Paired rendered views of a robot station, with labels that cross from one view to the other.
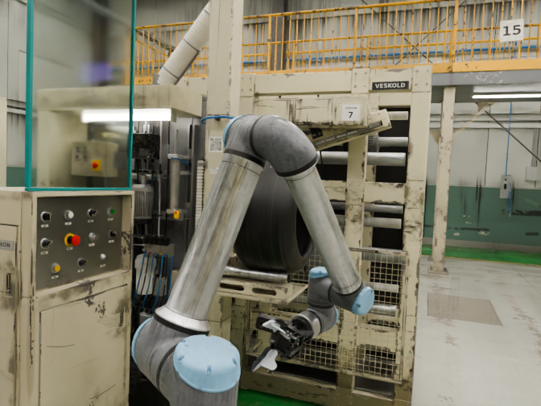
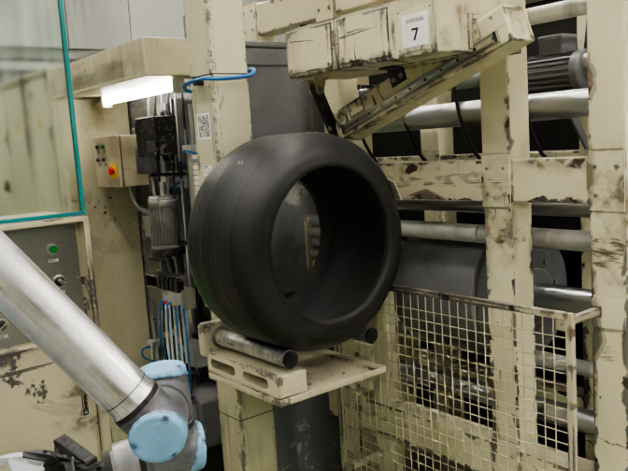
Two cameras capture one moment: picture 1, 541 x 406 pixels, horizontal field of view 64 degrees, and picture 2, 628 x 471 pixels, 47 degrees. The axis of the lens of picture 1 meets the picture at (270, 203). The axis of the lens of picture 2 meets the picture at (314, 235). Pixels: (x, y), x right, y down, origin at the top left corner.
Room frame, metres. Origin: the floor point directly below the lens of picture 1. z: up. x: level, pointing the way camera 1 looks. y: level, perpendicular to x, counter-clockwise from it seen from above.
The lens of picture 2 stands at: (0.50, -1.11, 1.44)
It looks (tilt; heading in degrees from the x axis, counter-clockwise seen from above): 7 degrees down; 32
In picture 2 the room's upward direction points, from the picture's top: 4 degrees counter-clockwise
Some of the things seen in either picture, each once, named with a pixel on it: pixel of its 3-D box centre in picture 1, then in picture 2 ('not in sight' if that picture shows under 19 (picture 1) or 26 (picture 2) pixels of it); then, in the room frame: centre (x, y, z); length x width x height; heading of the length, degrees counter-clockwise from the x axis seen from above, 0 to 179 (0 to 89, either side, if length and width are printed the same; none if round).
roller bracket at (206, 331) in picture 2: (232, 264); (258, 326); (2.22, 0.18, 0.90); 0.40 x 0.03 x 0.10; 160
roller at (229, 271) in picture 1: (254, 274); (253, 347); (2.02, 0.06, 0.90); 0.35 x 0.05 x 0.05; 70
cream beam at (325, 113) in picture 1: (311, 114); (384, 41); (2.39, -0.21, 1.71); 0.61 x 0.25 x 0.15; 70
